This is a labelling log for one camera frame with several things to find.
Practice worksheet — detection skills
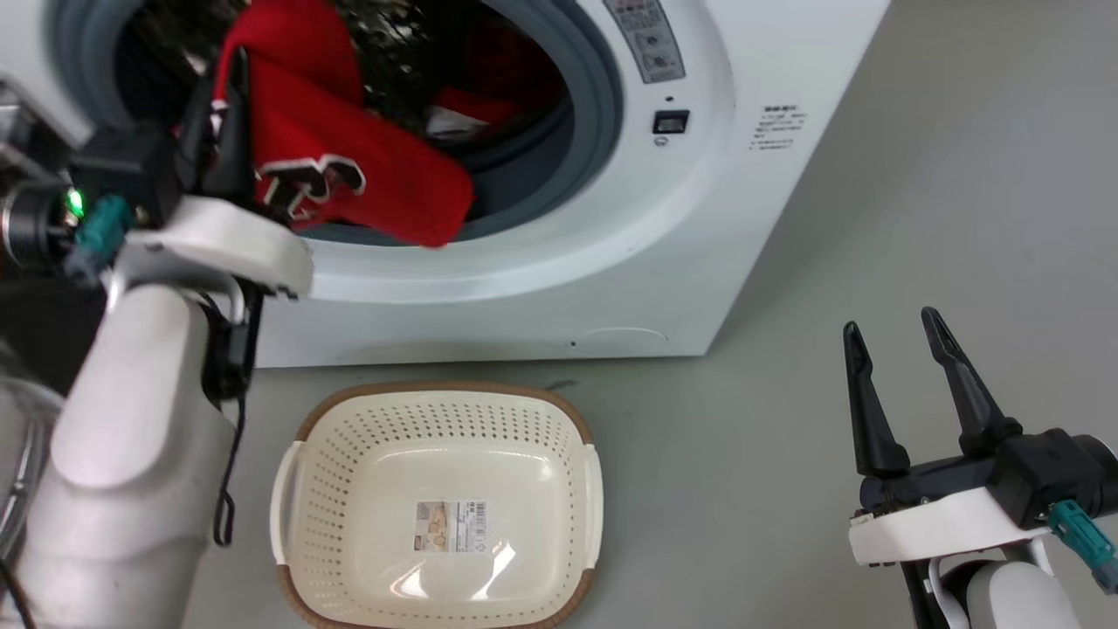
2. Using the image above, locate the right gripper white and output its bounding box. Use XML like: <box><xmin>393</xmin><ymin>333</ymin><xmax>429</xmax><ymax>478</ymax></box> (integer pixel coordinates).
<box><xmin>842</xmin><ymin>307</ymin><xmax>1051</xmax><ymax>569</ymax></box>

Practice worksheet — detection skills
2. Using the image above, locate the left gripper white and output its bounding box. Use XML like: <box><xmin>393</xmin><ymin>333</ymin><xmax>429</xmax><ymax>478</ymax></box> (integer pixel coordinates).
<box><xmin>112</xmin><ymin>47</ymin><xmax>314</xmax><ymax>303</ymax></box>

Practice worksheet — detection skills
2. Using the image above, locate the red garment with white lettering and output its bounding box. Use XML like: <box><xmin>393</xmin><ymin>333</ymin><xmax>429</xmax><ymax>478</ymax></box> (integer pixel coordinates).
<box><xmin>213</xmin><ymin>0</ymin><xmax>476</xmax><ymax>249</ymax></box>

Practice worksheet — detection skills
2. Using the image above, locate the white front-load washing machine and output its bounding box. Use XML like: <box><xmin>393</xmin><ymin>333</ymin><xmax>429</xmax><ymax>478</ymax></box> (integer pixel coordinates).
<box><xmin>0</xmin><ymin>0</ymin><xmax>893</xmax><ymax>369</ymax></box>

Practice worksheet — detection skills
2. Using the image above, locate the cream perforated laundry basket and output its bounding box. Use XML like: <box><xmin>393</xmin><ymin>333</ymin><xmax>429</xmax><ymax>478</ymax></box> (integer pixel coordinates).
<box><xmin>269</xmin><ymin>380</ymin><xmax>604</xmax><ymax>629</ymax></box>

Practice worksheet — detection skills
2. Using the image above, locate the red garment with white tag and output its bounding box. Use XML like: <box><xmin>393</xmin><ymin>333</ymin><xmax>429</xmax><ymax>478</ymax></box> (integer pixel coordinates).
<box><xmin>426</xmin><ymin>17</ymin><xmax>570</xmax><ymax>142</ymax></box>

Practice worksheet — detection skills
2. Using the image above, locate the printed warning label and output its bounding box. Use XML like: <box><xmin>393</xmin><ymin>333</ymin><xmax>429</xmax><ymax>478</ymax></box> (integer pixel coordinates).
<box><xmin>749</xmin><ymin>104</ymin><xmax>808</xmax><ymax>153</ymax></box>

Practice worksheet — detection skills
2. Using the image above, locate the paper label sticker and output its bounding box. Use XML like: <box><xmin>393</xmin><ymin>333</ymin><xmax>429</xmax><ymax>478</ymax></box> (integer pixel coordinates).
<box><xmin>415</xmin><ymin>499</ymin><xmax>489</xmax><ymax>554</ymax></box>

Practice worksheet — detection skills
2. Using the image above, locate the teal cable connector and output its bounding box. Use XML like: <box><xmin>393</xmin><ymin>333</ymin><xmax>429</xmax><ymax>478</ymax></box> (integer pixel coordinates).
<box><xmin>65</xmin><ymin>194</ymin><xmax>137</xmax><ymax>287</ymax></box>
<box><xmin>1047</xmin><ymin>500</ymin><xmax>1118</xmax><ymax>598</ymax></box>

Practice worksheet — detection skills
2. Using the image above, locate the thin black cable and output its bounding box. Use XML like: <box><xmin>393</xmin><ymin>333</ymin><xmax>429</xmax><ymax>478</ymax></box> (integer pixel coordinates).
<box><xmin>199</xmin><ymin>285</ymin><xmax>266</xmax><ymax>549</ymax></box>

